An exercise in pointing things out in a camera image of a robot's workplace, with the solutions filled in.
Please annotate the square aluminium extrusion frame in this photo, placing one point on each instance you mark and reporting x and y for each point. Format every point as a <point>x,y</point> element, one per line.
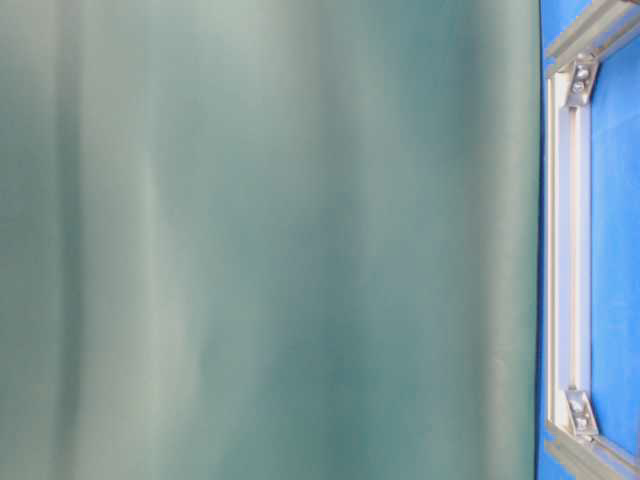
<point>574,59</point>

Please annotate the blue table mat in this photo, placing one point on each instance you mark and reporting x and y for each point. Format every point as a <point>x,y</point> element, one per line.
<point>615,244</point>

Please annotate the green curtain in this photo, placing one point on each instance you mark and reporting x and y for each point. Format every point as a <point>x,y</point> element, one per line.
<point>269,239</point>

